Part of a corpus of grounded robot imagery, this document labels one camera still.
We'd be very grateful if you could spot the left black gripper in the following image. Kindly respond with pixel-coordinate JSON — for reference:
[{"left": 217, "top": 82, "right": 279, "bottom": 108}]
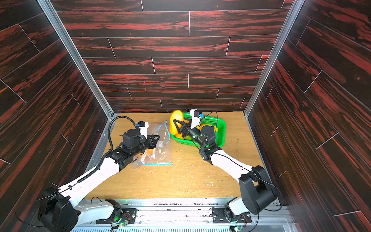
[{"left": 130, "top": 134, "right": 160, "bottom": 158}]

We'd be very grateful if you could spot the large orange mango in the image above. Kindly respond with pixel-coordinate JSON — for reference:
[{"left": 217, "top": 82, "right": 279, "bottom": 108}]
[{"left": 169, "top": 110, "right": 184, "bottom": 139}]

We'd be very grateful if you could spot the clear zip bag blue zipper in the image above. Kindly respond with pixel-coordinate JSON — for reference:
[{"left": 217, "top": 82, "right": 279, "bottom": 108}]
[{"left": 134, "top": 121, "right": 173, "bottom": 166}]

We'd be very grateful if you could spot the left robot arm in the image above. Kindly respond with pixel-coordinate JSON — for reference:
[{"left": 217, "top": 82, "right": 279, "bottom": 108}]
[{"left": 38, "top": 129, "right": 160, "bottom": 232}]

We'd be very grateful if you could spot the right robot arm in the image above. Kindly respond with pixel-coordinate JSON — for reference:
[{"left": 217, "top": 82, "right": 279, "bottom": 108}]
[{"left": 171, "top": 119, "right": 281, "bottom": 220}]

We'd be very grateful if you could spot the green plastic basket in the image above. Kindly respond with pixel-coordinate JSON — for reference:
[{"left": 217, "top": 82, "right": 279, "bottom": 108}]
[{"left": 169, "top": 113, "right": 227, "bottom": 148}]

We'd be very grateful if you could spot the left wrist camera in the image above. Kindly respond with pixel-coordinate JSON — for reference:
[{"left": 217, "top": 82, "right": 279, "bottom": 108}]
[{"left": 137, "top": 121, "right": 149, "bottom": 138}]

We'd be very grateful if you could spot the left black cable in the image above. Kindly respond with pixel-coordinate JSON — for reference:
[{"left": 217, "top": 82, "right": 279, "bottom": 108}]
[{"left": 107, "top": 115, "right": 138, "bottom": 151}]

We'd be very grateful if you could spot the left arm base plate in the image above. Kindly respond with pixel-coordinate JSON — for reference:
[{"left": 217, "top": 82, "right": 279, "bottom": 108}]
[{"left": 96, "top": 208, "right": 138, "bottom": 226}]

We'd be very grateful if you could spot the aluminium front rail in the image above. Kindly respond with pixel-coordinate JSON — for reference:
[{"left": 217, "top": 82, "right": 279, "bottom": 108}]
[{"left": 52, "top": 198, "right": 296, "bottom": 232}]

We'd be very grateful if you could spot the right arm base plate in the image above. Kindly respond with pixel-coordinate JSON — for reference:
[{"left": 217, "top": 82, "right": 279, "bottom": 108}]
[{"left": 208, "top": 207, "right": 252, "bottom": 224}]

